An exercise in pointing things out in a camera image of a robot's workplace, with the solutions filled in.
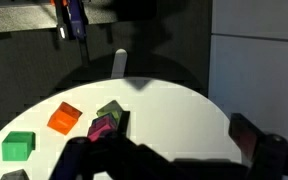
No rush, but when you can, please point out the yellow-green block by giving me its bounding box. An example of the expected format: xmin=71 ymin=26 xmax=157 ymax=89
xmin=96 ymin=100 xmax=123 ymax=123

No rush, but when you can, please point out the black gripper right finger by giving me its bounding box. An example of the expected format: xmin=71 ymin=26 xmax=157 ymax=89
xmin=228 ymin=113 xmax=288 ymax=180

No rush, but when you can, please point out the orange block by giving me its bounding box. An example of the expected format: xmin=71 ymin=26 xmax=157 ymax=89
xmin=47 ymin=102 xmax=82 ymax=135

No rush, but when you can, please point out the grey block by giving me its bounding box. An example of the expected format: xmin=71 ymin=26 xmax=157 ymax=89
xmin=0 ymin=169 xmax=30 ymax=180

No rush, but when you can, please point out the white round table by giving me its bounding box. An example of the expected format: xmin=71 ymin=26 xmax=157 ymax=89
xmin=0 ymin=79 xmax=241 ymax=180

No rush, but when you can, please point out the magenta block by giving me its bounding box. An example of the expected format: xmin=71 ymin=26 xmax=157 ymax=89
xmin=87 ymin=125 xmax=116 ymax=141

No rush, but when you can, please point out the blue clamp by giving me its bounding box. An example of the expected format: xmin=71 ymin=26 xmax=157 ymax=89
xmin=50 ymin=0 xmax=86 ymax=41

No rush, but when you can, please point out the white table leg base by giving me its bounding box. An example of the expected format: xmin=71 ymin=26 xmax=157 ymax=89
xmin=111 ymin=49 xmax=128 ymax=78

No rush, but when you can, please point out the green block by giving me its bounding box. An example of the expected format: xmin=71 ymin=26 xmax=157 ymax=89
xmin=1 ymin=131 xmax=36 ymax=161

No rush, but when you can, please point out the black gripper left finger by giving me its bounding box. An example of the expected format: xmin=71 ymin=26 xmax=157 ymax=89
xmin=50 ymin=109 xmax=172 ymax=180

